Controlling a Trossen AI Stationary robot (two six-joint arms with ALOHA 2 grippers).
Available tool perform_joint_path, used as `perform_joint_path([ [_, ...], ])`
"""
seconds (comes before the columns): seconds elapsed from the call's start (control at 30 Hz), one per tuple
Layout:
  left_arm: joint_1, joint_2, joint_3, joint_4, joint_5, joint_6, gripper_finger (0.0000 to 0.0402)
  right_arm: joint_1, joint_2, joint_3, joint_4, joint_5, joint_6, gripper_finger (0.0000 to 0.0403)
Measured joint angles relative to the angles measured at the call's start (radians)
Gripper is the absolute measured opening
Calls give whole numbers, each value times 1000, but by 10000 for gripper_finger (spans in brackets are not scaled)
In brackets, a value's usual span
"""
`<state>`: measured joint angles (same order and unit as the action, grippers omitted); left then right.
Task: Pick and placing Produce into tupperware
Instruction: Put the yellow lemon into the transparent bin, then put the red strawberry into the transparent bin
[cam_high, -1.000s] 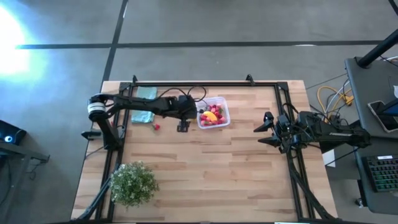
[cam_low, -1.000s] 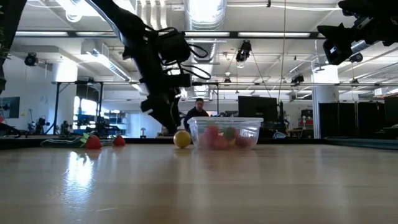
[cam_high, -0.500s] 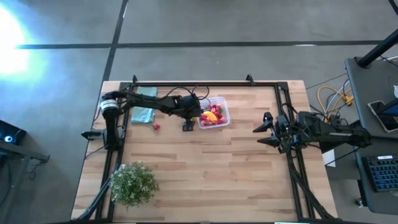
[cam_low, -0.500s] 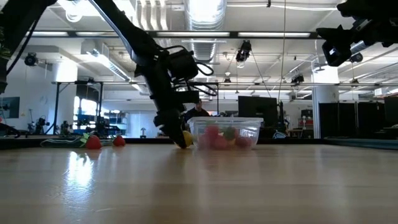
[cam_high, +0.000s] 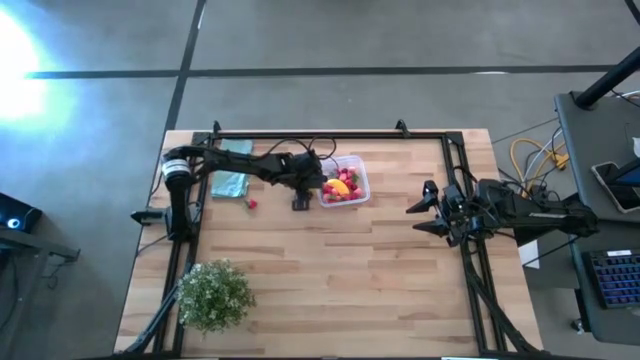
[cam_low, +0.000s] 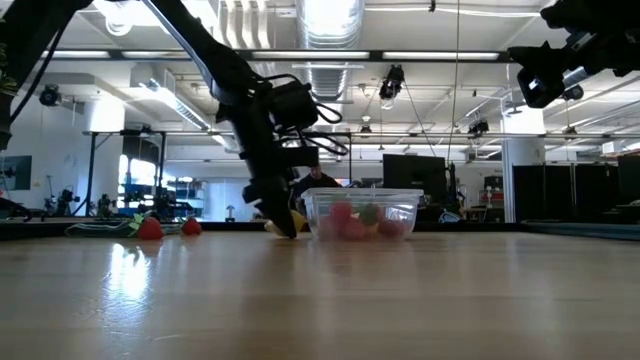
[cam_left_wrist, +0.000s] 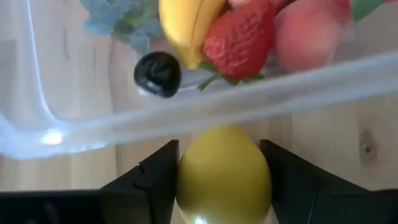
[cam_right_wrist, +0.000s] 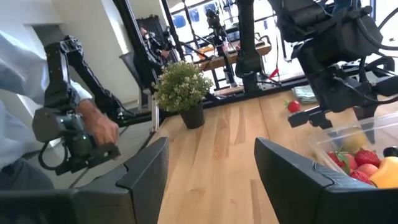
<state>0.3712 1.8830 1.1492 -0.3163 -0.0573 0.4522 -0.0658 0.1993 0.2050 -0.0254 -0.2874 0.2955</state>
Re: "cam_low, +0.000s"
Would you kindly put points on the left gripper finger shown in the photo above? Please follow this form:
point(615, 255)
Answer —
point(277, 210)

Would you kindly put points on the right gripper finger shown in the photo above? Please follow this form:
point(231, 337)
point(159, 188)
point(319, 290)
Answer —
point(540, 55)
point(542, 87)

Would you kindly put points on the yellow lemon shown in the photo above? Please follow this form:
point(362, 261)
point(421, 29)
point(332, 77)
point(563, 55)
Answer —
point(300, 221)

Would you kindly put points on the pink peach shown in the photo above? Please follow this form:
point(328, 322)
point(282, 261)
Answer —
point(352, 230)

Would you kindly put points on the clear plastic tupperware container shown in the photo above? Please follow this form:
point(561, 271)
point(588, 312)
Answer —
point(400, 200)

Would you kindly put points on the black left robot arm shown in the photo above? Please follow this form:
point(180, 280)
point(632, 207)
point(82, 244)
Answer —
point(220, 65)

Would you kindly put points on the black ceiling spotlight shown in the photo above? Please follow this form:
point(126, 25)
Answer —
point(575, 93)
point(50, 95)
point(478, 127)

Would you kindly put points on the person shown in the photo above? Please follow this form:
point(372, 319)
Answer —
point(320, 181)

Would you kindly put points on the thin metal pole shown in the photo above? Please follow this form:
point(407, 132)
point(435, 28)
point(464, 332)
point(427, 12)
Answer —
point(456, 75)

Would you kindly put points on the dark room partition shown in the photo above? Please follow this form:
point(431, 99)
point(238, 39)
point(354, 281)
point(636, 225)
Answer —
point(565, 192)

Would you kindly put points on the black monitor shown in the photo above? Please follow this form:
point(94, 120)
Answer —
point(415, 175)

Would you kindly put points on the black overhead light bar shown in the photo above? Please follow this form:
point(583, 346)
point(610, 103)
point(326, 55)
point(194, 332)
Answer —
point(375, 56)

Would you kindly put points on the green potted plant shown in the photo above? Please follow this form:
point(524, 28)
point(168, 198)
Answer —
point(4, 82)

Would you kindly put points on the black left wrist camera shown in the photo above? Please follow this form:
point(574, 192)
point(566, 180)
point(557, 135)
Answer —
point(292, 106)

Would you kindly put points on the silver ceiling duct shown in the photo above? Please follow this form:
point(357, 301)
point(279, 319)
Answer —
point(332, 75)

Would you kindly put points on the black rig frame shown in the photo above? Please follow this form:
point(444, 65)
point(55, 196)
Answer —
point(125, 133)

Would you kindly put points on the black hanging overhead camera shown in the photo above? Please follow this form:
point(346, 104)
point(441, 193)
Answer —
point(392, 82)

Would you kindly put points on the dark wall picture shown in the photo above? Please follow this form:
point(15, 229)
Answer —
point(17, 172)

